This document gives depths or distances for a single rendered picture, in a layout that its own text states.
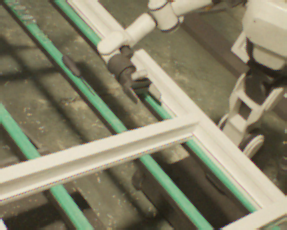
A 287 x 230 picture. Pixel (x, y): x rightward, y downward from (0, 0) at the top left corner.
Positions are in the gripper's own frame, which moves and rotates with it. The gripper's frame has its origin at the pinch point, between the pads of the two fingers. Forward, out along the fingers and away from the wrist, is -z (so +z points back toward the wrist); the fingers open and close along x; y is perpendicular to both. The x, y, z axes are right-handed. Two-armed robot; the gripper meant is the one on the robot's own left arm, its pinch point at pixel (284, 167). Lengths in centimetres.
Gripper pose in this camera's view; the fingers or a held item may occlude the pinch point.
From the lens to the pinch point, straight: 243.5
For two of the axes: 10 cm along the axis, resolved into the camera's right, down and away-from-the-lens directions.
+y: 8.3, 4.6, -3.0
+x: -5.3, 5.5, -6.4
